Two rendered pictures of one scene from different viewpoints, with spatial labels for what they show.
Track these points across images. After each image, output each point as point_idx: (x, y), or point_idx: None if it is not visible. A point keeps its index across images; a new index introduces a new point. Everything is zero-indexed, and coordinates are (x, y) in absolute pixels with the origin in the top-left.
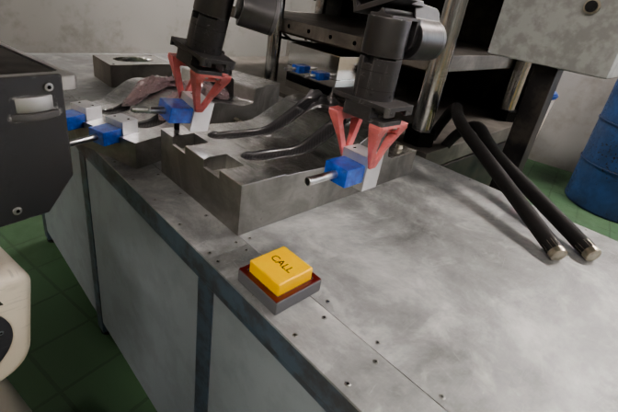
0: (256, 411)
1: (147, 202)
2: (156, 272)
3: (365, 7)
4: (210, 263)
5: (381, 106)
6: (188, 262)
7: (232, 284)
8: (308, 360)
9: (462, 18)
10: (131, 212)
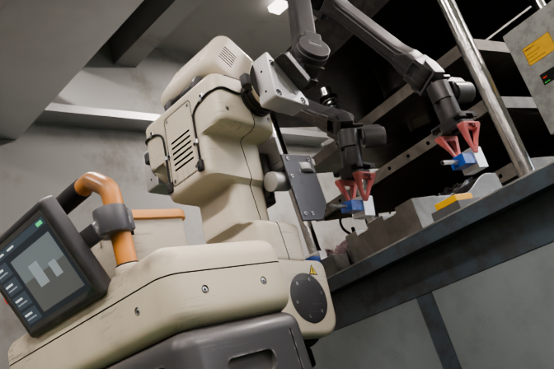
0: (509, 343)
1: (359, 262)
2: (385, 358)
3: (424, 89)
4: (415, 232)
5: (456, 113)
6: (405, 296)
7: (432, 223)
8: (485, 196)
9: (511, 122)
10: (344, 334)
